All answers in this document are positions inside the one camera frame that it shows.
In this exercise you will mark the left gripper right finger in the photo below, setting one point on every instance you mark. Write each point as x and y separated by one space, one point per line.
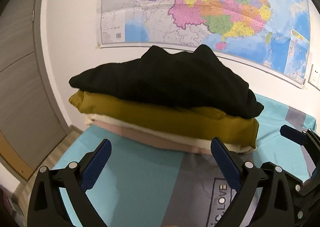
275 206

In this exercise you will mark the left white wall socket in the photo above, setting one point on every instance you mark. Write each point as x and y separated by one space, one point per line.
314 77

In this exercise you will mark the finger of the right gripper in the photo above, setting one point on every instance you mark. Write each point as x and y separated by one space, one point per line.
305 138

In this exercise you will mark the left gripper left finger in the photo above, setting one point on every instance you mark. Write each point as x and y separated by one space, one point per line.
46 206

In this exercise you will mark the pink folded garment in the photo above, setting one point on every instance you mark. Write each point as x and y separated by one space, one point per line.
150 139

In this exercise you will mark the colourful wall map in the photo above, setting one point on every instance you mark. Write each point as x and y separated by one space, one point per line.
272 35

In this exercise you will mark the cream folded garment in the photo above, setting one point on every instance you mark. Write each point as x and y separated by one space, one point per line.
193 129

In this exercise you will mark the teal grey bed sheet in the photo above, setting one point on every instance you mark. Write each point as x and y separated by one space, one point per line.
145 186

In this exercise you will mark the black sweater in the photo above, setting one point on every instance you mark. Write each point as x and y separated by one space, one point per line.
183 80

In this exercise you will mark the mustard folded garment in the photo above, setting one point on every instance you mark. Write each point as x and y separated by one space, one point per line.
95 103

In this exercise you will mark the grey wooden door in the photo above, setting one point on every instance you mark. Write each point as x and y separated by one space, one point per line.
32 124

